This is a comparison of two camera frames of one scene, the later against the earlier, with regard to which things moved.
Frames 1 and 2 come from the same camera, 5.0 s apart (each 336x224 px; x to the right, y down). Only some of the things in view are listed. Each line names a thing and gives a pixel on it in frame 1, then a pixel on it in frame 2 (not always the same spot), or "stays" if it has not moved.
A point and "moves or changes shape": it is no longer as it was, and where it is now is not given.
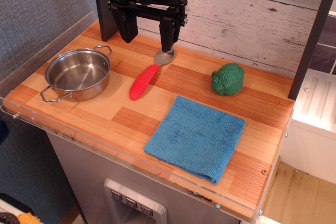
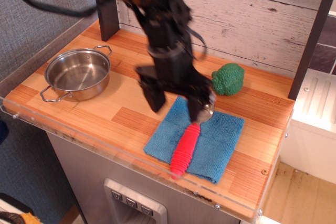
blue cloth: [196, 138] stays
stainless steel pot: [80, 74] stays
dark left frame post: [107, 25] stays
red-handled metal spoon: [161, 57] moves or changes shape
